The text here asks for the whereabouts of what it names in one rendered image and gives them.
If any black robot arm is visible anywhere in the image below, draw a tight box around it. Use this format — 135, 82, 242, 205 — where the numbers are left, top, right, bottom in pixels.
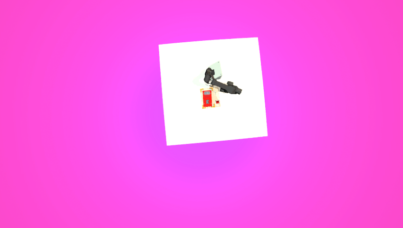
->
204, 68, 242, 94

